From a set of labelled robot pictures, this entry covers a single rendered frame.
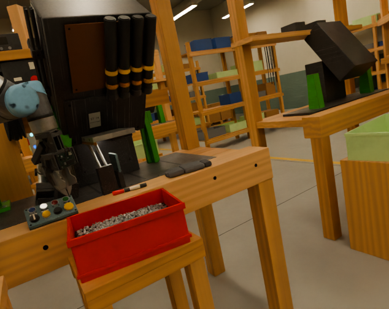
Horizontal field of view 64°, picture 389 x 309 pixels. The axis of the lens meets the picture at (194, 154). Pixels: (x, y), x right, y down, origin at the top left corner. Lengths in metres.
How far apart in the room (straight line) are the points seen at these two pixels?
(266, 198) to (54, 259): 0.92
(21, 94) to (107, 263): 0.47
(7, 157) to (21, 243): 0.65
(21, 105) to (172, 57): 1.22
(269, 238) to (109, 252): 0.90
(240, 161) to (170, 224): 0.59
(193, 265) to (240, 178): 0.55
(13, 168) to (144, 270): 0.98
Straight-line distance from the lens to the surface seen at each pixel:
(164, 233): 0.89
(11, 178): 1.68
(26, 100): 0.85
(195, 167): 1.27
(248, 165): 1.40
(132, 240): 0.87
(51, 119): 1.03
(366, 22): 9.66
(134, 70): 1.20
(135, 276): 0.88
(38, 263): 1.14
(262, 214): 1.52
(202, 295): 1.01
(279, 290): 1.73
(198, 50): 6.50
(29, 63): 1.59
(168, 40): 1.93
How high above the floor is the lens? 1.20
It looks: 11 degrees down
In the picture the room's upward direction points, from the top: 12 degrees counter-clockwise
